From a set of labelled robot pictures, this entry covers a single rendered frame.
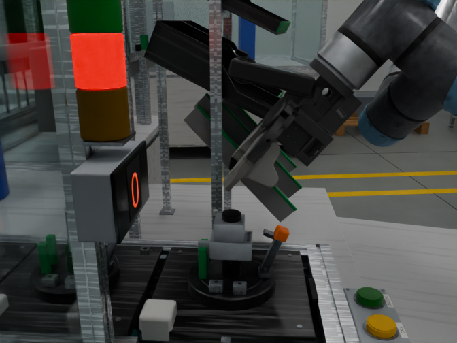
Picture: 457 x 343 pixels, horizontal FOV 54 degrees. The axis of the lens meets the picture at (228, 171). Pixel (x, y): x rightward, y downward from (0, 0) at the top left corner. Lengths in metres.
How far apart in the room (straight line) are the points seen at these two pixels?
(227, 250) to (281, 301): 0.11
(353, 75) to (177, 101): 3.98
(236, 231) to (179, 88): 3.89
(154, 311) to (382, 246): 0.65
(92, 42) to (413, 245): 0.93
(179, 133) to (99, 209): 4.18
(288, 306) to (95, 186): 0.38
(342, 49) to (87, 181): 0.35
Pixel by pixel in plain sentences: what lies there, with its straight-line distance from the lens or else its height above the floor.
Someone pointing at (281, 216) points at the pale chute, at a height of 1.00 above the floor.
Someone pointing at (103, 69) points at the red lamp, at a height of 1.33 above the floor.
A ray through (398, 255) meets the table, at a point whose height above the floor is 0.86.
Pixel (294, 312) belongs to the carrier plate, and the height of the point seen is 0.97.
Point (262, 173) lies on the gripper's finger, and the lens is 0.61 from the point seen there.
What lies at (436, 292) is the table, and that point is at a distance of 1.01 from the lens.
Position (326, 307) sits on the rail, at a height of 0.96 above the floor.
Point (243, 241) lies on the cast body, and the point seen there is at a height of 1.06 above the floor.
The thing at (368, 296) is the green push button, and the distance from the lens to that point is 0.74.
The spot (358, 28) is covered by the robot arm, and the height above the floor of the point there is 1.36.
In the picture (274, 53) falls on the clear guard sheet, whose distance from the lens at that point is 4.59.
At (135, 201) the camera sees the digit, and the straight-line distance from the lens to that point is 0.49.
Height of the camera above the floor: 1.37
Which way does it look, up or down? 19 degrees down
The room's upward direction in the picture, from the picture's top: straight up
